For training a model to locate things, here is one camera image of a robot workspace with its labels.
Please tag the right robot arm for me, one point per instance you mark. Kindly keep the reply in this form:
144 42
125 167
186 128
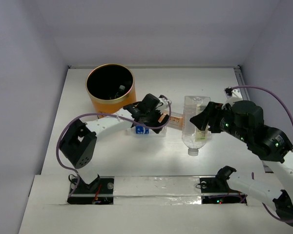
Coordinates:
244 120

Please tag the green yellow label bottle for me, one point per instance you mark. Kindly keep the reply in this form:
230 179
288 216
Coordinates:
192 137

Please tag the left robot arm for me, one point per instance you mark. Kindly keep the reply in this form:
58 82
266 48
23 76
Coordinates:
149 102

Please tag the orange cylindrical bin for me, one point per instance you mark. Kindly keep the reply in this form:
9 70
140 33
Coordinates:
103 80

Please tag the blue label bottle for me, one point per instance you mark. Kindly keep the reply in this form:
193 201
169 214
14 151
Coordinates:
138 131

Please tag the silver taped front rail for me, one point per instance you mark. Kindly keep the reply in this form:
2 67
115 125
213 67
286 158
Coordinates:
149 190

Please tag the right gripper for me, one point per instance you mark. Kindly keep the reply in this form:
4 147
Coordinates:
209 115

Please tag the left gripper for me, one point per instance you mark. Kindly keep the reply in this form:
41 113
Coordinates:
154 119

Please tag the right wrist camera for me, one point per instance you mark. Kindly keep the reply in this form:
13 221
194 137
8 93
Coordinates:
233 95

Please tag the orange label bottle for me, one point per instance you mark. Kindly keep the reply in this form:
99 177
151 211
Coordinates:
175 121

